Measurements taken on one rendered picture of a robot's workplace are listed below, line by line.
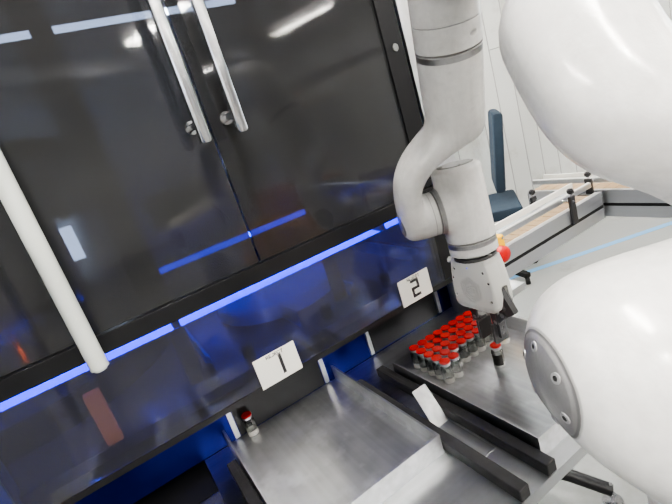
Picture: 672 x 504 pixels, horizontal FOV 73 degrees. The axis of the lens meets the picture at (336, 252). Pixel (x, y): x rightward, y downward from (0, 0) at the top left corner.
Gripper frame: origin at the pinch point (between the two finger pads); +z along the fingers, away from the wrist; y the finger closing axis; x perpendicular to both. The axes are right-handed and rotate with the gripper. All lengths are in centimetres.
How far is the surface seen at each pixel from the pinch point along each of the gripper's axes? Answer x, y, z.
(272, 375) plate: -37.2, -18.0, -4.6
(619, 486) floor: 57, -19, 96
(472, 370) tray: -4.3, -3.2, 8.0
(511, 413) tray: -9.6, 10.1, 8.0
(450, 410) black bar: -16.4, 3.6, 6.2
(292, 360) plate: -32.7, -18.1, -5.2
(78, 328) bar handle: -61, -11, -29
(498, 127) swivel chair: 184, -150, -8
